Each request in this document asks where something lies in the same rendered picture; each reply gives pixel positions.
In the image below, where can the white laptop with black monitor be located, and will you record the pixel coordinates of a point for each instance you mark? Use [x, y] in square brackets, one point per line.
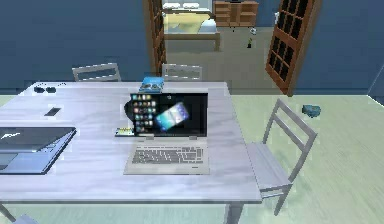
[166, 160]

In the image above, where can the dark grey half-closed laptop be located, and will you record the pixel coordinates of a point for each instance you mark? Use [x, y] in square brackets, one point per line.
[30, 146]

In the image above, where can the grey slatted chair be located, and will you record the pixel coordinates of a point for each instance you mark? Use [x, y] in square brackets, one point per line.
[270, 163]
[96, 71]
[181, 71]

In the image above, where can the blue book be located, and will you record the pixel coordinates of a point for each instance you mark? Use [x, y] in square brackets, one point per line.
[152, 84]

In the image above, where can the black round bowl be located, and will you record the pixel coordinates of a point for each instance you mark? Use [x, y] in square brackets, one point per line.
[128, 111]

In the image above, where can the yellow and white flat book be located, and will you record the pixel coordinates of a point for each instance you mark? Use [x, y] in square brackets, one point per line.
[124, 131]

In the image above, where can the wooden bed with yellow cover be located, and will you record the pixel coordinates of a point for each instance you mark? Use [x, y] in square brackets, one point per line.
[190, 28]

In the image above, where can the brown door with dark panes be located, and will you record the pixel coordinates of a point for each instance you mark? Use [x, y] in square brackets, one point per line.
[156, 33]
[290, 43]

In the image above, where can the small dark green bottle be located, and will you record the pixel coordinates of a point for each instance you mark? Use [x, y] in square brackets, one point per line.
[249, 43]

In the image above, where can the white pillow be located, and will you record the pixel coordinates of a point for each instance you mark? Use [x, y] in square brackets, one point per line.
[172, 5]
[191, 5]

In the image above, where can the wooden chest of drawers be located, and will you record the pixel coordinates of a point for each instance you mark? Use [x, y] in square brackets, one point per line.
[236, 13]

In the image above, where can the pale grey dining table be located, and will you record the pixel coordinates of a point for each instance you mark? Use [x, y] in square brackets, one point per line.
[100, 186]

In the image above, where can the teal crumpled cloth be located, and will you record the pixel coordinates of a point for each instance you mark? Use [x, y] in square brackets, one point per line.
[311, 110]

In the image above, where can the black flat phone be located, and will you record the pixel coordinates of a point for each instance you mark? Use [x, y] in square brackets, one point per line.
[53, 111]

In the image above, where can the black sunglasses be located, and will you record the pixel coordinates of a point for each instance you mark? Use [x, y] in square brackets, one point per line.
[45, 89]

